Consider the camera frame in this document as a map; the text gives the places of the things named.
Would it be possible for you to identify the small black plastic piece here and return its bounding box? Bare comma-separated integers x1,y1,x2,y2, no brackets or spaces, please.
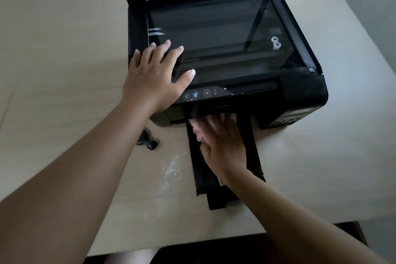
136,128,158,151

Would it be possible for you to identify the person's left forearm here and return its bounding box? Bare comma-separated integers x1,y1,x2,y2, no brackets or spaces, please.
0,99,162,264

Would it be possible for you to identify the person's left hand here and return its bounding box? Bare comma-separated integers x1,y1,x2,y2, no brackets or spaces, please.
121,39,196,116

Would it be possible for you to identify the person's right forearm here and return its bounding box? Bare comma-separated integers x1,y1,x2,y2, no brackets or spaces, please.
218,168,391,264

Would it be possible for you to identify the black printer output tray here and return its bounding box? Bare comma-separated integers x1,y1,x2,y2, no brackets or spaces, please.
185,112,266,211

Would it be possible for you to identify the black inkjet printer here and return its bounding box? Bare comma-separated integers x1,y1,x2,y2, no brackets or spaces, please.
127,0,329,131

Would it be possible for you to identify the black chair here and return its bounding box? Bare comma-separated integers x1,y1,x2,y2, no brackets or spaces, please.
154,221,369,264

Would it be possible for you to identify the person's right hand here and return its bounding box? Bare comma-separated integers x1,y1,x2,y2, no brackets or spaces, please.
189,112,253,186

